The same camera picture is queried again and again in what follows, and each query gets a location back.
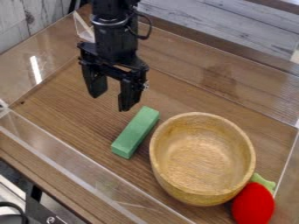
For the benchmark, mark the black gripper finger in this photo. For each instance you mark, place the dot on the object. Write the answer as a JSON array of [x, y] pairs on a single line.
[[95, 80], [131, 90]]

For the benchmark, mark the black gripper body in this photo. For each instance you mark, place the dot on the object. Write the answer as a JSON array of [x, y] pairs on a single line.
[[113, 52]]

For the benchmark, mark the green foam block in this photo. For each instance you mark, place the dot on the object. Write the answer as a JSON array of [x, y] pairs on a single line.
[[135, 132]]

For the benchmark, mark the brown wooden bowl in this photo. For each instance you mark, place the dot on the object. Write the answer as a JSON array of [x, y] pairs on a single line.
[[203, 158]]

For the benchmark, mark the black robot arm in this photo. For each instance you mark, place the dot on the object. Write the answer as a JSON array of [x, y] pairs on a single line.
[[115, 12]]

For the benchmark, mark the red plush strawberry toy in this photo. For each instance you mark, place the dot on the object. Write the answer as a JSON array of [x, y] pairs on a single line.
[[254, 204]]

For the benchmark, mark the clear acrylic corner bracket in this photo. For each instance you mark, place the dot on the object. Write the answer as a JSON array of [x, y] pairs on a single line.
[[83, 30]]

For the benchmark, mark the clear acrylic enclosure wall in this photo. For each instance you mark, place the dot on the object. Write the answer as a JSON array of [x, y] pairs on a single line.
[[91, 190]]

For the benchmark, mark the black table clamp bracket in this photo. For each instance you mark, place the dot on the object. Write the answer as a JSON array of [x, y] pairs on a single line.
[[34, 213]]

